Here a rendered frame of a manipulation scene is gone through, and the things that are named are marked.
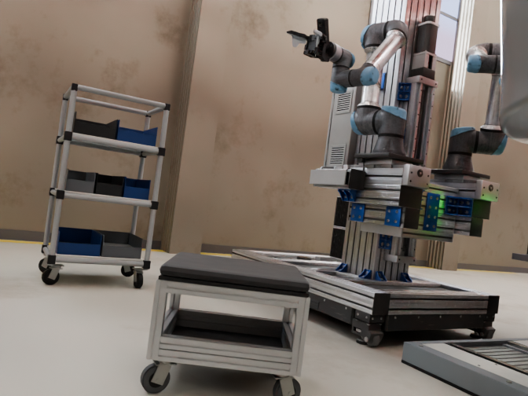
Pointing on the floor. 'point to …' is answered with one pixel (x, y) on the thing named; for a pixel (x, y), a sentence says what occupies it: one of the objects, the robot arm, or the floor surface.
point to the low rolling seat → (196, 355)
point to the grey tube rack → (102, 188)
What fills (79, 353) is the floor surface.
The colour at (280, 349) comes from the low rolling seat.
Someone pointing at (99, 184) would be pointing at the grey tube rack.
